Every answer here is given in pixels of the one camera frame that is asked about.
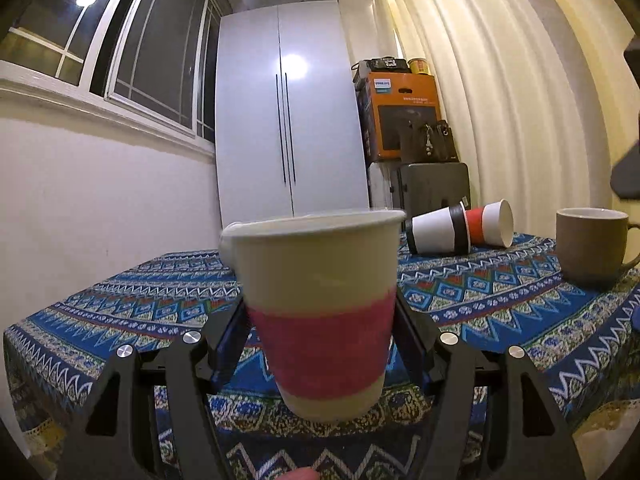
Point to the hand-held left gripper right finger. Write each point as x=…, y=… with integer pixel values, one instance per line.
x=411, y=332

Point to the black device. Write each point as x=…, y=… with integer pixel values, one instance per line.
x=382, y=64

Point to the white box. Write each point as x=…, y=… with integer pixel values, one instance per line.
x=382, y=185

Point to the window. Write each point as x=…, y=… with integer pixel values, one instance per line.
x=150, y=45

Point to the white wardrobe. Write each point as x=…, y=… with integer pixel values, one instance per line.
x=295, y=110

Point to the blue patterned tablecloth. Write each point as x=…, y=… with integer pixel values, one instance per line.
x=500, y=300

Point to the orange cardboard box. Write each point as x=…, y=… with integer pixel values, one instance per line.
x=400, y=100

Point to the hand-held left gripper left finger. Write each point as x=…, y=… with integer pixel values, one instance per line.
x=231, y=345

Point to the yellow can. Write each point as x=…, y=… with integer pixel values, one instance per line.
x=419, y=66

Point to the red banded paper cup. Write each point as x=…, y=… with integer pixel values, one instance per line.
x=492, y=222

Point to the black banded paper cup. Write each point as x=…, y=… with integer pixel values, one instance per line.
x=435, y=232

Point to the pink banded paper cup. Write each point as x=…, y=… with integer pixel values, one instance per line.
x=320, y=330

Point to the brown ceramic mug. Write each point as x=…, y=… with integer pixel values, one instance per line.
x=590, y=247

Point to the person's left hand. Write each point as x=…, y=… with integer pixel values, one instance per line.
x=299, y=475

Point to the black suitcase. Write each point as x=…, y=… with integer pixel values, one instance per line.
x=432, y=187

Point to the dark handbag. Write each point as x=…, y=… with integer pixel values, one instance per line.
x=430, y=142

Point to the white curtain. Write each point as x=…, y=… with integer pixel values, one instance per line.
x=525, y=85

